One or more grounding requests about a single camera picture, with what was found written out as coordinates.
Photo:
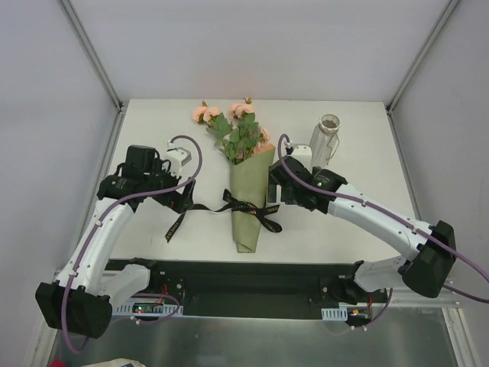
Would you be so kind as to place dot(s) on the white ribbed ceramic vase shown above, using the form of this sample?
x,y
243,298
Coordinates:
x,y
324,141

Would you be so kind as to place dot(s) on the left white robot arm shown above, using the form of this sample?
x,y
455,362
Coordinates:
x,y
78,301

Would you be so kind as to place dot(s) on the red object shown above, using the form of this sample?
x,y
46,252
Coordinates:
x,y
57,363

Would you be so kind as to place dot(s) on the right aluminium frame post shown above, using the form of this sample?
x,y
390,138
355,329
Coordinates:
x,y
435,32

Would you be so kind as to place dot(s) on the pink artificial flower stem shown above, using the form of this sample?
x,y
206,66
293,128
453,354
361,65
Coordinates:
x,y
243,115
228,140
256,141
208,116

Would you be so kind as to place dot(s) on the right white cable duct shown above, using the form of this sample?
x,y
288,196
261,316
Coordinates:
x,y
345,313

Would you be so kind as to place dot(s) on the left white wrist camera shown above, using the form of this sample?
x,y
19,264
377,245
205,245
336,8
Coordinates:
x,y
178,158

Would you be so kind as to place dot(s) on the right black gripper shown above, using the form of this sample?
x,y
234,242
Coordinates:
x,y
278,177

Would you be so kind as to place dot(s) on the green and peach wrapping paper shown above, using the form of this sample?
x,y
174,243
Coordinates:
x,y
249,183

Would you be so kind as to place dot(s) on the left white cable duct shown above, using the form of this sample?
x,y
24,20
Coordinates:
x,y
146,309

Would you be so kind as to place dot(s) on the aluminium frame post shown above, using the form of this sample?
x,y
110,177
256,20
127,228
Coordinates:
x,y
90,52
435,32

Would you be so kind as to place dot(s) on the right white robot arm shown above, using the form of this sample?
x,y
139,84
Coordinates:
x,y
425,259

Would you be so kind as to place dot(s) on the left aluminium frame post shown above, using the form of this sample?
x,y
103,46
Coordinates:
x,y
90,52

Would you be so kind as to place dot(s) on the beige cloth bag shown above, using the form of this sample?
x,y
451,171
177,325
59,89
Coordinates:
x,y
120,362

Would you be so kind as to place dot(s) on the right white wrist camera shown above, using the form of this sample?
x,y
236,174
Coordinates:
x,y
301,153

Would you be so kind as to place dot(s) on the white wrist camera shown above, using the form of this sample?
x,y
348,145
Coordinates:
x,y
178,158
301,153

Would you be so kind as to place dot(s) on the white cable duct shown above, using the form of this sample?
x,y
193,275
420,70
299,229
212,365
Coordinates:
x,y
146,309
345,313

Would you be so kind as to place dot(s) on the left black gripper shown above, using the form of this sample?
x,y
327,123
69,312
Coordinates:
x,y
180,196

